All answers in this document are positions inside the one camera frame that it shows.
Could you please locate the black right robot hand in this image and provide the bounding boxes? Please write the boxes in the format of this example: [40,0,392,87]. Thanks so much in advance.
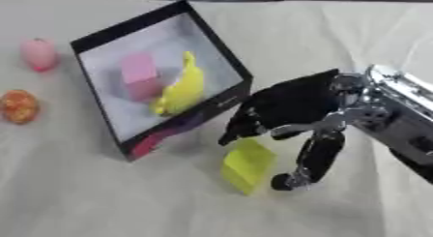
[216,68,364,192]

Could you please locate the black box with white inside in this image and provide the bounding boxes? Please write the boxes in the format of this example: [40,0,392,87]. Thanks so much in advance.
[69,0,254,162]

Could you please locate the yellow-green block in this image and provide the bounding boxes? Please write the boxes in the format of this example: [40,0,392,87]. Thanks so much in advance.
[219,137,279,196]

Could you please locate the yellow toy banana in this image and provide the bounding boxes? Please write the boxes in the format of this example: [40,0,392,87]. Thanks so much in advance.
[150,50,207,117]

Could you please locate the pink block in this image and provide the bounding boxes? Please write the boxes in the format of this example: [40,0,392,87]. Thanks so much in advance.
[118,52,166,103]

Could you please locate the pink toy peach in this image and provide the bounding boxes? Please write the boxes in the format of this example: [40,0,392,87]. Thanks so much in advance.
[20,37,60,73]

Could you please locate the orange toy fruit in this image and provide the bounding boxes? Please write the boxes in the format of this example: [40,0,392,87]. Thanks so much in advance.
[0,89,41,125]

